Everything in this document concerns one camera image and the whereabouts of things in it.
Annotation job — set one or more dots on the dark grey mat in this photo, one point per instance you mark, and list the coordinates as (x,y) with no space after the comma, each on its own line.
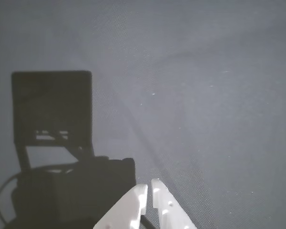
(205,95)

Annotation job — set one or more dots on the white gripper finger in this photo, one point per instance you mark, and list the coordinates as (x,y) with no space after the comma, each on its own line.
(171,214)
(126,212)

